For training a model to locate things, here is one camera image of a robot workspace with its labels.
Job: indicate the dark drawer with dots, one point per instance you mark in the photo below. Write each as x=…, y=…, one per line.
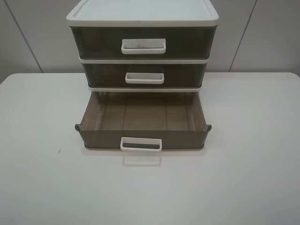
x=181, y=42
x=139, y=121
x=158, y=76

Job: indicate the white plastic drawer cabinet frame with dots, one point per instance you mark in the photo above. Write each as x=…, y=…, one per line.
x=143, y=13

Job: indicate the dark top drawer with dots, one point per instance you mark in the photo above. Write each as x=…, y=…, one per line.
x=181, y=42

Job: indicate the dark middle drawer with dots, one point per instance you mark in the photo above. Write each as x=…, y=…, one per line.
x=158, y=76

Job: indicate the dark bottom drawer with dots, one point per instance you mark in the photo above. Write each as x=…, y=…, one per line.
x=139, y=121

